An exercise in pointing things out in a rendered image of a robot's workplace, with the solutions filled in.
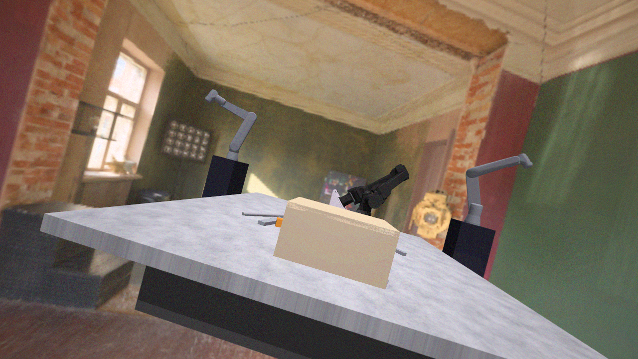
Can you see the tan rectangular box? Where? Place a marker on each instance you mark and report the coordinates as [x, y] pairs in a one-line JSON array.
[[337, 241]]

